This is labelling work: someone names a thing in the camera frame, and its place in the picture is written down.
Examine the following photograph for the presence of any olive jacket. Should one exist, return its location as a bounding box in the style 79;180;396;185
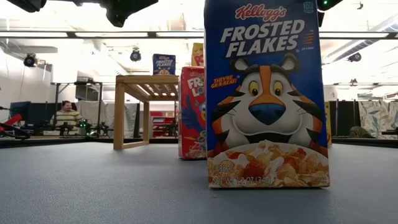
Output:
348;126;376;139

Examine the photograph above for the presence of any red tool cabinet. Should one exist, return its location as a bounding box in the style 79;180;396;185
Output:
150;111;178;138

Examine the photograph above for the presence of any grey ventilation duct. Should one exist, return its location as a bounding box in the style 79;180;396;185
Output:
322;15;398;65

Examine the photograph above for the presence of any person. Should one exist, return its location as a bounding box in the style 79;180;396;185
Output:
49;100;84;136

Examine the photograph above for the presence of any leaf print hanging cloth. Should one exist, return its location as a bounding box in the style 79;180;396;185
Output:
357;100;398;140

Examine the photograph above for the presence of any dark blue partition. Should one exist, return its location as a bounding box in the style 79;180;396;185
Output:
9;101;78;127

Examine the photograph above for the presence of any wooden slatted shelf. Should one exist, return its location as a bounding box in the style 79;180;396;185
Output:
113;74;180;151

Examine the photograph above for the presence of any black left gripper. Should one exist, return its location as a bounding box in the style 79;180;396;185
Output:
99;0;159;28

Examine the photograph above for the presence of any black partition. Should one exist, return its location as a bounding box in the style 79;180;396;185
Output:
330;100;359;138

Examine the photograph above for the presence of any blue Frosted Flakes cereal box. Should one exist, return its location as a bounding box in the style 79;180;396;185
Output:
152;53;177;77
203;0;331;189

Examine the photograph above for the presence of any white hanging sheet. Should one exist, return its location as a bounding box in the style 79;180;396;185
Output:
76;100;139;138

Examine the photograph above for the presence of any yellow Corn Pops cereal box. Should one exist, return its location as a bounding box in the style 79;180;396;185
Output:
324;101;333;147
191;42;205;68

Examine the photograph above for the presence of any red bar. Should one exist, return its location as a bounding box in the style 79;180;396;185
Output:
0;113;23;131

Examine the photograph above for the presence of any blue table mat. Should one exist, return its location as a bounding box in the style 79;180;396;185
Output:
0;142;398;224

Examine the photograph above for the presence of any red Froot Loops cereal box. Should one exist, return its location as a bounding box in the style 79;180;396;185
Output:
178;65;208;161

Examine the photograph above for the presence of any black background rig frame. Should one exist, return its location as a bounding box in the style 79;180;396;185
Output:
51;80;104;138

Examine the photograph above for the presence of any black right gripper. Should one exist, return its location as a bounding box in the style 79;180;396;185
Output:
317;0;345;28

